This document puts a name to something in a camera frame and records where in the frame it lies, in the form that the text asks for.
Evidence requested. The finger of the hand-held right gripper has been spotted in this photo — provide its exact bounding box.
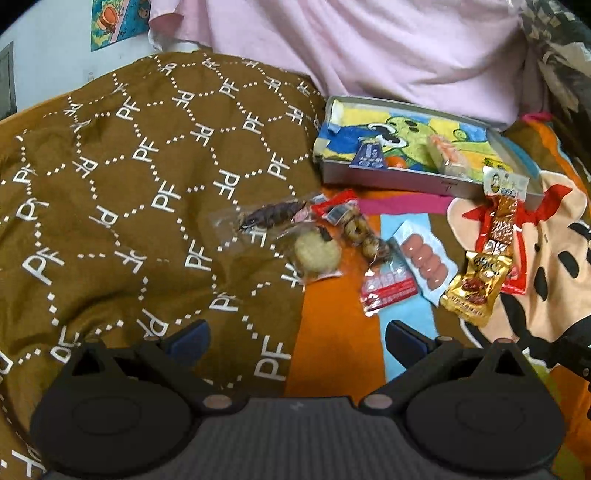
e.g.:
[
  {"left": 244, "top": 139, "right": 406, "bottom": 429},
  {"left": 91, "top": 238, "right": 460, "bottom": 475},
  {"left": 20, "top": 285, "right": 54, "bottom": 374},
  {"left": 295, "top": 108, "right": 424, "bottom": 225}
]
[{"left": 526, "top": 318, "right": 591, "bottom": 381}]

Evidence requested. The pink hanging cloth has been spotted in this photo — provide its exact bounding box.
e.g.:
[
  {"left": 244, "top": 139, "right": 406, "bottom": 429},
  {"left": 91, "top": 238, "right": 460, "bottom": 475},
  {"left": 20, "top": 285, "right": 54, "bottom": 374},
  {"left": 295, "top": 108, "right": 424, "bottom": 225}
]
[{"left": 148, "top": 0, "right": 539, "bottom": 131}]

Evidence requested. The rice cracker bar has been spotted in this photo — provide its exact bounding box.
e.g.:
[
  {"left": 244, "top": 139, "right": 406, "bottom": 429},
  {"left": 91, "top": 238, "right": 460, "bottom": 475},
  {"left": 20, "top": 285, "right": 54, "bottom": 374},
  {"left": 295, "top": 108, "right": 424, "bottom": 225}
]
[{"left": 427, "top": 134, "right": 467, "bottom": 177}]

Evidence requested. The brown patterned blanket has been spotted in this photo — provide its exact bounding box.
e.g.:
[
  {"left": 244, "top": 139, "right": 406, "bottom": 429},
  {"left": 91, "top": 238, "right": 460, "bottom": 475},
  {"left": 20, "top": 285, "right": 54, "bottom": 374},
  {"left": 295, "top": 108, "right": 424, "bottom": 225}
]
[{"left": 0, "top": 50, "right": 334, "bottom": 480}]

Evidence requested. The red packet of braised eggs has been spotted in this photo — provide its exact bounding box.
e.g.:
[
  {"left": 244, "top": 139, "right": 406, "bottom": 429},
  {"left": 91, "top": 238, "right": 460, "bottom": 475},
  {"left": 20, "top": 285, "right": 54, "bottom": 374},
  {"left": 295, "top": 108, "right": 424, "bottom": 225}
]
[{"left": 311, "top": 194, "right": 419, "bottom": 317}]

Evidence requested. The pink sausage pack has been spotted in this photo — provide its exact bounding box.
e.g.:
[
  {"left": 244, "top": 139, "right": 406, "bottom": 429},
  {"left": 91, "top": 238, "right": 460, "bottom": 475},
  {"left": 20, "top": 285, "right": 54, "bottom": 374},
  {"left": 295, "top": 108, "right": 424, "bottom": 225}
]
[{"left": 388, "top": 220, "right": 459, "bottom": 308}]

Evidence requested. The dark blue snack packet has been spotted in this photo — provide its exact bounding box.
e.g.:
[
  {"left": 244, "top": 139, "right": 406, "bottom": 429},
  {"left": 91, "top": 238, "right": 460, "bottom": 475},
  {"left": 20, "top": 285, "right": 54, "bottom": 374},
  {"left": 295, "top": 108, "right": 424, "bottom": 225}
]
[{"left": 348, "top": 138, "right": 387, "bottom": 169}]

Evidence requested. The cartoon wall poster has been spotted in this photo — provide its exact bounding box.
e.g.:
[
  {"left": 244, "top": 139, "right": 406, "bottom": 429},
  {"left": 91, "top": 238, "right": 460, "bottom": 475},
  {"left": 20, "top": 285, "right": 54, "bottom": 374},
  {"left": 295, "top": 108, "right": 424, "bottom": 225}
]
[{"left": 90, "top": 0, "right": 153, "bottom": 52}]

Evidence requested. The round pastry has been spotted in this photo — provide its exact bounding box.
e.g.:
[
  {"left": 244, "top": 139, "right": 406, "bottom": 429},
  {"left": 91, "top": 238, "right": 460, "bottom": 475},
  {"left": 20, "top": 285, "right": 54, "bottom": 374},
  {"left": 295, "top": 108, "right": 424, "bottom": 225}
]
[{"left": 281, "top": 228, "right": 345, "bottom": 284}]

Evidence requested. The clear pack of brown snack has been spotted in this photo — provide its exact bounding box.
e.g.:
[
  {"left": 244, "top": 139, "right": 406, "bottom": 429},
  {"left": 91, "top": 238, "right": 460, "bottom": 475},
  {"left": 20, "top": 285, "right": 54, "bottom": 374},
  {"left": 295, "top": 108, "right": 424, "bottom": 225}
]
[{"left": 482, "top": 166, "right": 529, "bottom": 245}]

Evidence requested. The colourful cartoon blanket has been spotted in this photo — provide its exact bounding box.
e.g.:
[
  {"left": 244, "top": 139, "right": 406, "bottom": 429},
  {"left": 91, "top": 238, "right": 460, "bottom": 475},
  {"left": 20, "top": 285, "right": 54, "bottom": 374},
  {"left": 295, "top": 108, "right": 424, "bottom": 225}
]
[{"left": 284, "top": 111, "right": 591, "bottom": 480}]

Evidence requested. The clear bag of clothes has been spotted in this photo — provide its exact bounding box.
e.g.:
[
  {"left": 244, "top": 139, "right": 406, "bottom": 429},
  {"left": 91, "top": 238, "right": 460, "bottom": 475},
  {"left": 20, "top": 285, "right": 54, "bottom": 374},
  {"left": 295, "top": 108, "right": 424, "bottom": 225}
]
[{"left": 519, "top": 0, "right": 591, "bottom": 114}]

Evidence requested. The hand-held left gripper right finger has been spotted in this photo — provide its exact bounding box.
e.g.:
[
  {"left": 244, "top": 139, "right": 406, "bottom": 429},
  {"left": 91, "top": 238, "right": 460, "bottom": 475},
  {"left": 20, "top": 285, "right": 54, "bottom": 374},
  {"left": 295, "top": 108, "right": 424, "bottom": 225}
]
[{"left": 358, "top": 318, "right": 541, "bottom": 414}]

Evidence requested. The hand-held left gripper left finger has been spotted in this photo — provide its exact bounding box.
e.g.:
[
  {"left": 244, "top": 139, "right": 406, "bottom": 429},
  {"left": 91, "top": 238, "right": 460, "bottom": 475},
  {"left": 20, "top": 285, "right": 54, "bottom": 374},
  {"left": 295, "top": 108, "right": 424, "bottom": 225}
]
[{"left": 58, "top": 320, "right": 238, "bottom": 415}]

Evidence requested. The grey shallow box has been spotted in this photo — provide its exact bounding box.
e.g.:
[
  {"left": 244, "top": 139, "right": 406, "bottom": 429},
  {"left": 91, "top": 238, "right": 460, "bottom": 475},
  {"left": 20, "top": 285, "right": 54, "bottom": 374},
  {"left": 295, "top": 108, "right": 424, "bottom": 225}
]
[{"left": 313, "top": 95, "right": 546, "bottom": 210}]

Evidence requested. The red snack packet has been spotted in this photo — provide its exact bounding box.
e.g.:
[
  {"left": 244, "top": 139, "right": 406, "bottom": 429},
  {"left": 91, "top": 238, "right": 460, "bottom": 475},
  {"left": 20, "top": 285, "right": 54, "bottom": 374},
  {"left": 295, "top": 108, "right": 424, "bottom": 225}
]
[{"left": 475, "top": 203, "right": 543, "bottom": 295}]

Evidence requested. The gold snack packet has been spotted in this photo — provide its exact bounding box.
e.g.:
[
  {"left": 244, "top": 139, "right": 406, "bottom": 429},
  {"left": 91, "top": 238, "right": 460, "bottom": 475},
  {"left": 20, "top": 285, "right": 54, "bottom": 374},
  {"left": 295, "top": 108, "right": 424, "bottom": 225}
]
[{"left": 438, "top": 251, "right": 514, "bottom": 328}]

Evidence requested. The clear packet of dark snack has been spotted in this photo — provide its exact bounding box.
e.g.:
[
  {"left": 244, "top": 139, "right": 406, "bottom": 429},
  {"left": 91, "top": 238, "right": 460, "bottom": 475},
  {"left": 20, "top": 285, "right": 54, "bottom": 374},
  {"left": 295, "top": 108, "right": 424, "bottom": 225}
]
[{"left": 210, "top": 199, "right": 315, "bottom": 234}]

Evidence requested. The cartoon frog lining sheet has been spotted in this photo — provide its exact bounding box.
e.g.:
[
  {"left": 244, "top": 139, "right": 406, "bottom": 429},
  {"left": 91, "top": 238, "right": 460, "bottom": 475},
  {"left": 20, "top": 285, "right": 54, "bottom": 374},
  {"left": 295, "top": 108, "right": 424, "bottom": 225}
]
[{"left": 316, "top": 99, "right": 514, "bottom": 175}]

